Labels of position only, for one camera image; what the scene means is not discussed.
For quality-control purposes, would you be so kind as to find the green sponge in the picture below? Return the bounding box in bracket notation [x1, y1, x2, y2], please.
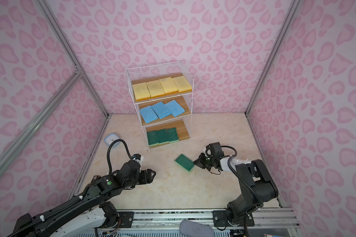
[175, 154, 195, 172]
[147, 131, 159, 147]
[156, 129, 169, 145]
[167, 127, 180, 143]

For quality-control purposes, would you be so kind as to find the right black corrugated cable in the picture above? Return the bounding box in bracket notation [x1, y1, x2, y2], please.
[206, 145, 265, 208]

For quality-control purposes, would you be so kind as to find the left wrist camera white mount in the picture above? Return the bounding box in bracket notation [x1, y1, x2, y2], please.
[132, 154, 144, 165]

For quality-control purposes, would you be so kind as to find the light blue square clock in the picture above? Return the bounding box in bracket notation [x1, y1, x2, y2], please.
[104, 133, 119, 146]

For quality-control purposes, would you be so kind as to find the blue sponge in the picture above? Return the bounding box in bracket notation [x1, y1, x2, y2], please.
[165, 100, 185, 117]
[151, 101, 171, 119]
[139, 106, 158, 123]

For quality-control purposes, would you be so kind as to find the white wire wooden shelf rack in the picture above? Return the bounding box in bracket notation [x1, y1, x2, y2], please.
[127, 61, 194, 149]

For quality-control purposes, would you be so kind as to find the yellow sponge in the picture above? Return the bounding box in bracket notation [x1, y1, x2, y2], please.
[159, 77, 179, 94]
[132, 83, 151, 101]
[146, 80, 165, 98]
[172, 76, 192, 93]

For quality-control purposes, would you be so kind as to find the black corrugated cable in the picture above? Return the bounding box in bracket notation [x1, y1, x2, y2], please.
[106, 139, 134, 175]
[206, 145, 265, 208]

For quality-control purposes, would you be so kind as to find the left diagonal aluminium frame bar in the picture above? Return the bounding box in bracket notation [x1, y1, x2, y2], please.
[0, 70, 82, 178]

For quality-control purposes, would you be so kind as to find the grey oval pad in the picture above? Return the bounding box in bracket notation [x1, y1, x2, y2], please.
[179, 220, 214, 237]

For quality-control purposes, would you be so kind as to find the left black corrugated cable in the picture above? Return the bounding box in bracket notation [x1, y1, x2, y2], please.
[106, 139, 134, 175]

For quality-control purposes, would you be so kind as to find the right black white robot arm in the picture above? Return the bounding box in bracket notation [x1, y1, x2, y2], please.
[193, 142, 278, 227]

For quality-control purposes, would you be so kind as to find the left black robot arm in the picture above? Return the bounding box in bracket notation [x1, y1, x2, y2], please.
[10, 160, 156, 237]

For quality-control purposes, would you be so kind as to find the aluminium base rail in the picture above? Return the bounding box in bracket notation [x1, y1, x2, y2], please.
[62, 207, 305, 237]

